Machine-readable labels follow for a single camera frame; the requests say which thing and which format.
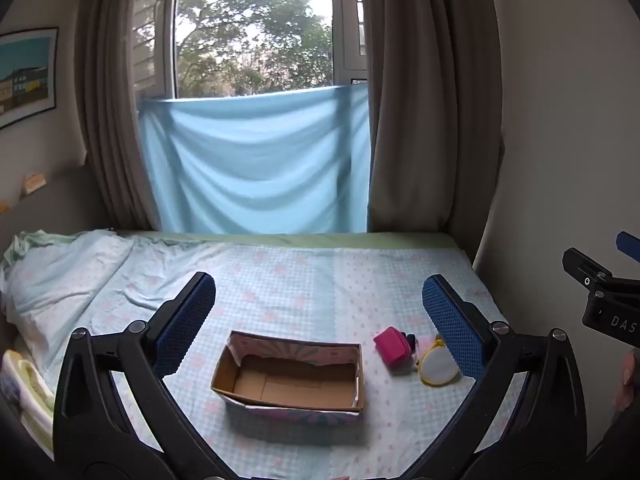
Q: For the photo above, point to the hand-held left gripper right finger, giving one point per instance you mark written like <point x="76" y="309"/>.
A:
<point x="452" y="330"/>

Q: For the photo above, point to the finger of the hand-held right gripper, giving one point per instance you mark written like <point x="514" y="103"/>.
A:
<point x="629" y="246"/>
<point x="582" y="266"/>

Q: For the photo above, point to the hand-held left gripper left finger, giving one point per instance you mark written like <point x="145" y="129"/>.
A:
<point x="182" y="330"/>

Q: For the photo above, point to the dark blue small item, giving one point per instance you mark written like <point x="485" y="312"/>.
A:
<point x="411" y="342"/>

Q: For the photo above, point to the magenta pouch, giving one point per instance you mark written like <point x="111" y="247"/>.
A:
<point x="392" y="350"/>

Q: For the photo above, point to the cardboard box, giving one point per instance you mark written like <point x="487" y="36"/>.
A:
<point x="280" y="385"/>

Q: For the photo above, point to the person's right hand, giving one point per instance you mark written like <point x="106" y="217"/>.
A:
<point x="627" y="380"/>

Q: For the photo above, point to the green mattress sheet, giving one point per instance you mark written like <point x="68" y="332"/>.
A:
<point x="300" y="240"/>

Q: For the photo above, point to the yellow white folded cloth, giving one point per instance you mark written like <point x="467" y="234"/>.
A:
<point x="27" y="395"/>

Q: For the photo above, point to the beige headboard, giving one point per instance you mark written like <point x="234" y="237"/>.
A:
<point x="55" y="205"/>

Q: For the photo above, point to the light blue hanging cloth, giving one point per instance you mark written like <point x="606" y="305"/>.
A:
<point x="250" y="160"/>

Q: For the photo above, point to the small yellow box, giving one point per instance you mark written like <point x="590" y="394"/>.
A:
<point x="34" y="183"/>

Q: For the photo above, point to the brown curtain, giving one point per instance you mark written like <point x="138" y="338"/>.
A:
<point x="115" y="110"/>
<point x="430" y="110"/>

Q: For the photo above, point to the window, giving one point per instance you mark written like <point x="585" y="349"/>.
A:
<point x="250" y="30"/>

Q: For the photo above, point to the framed wall poster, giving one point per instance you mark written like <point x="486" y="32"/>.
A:
<point x="27" y="75"/>

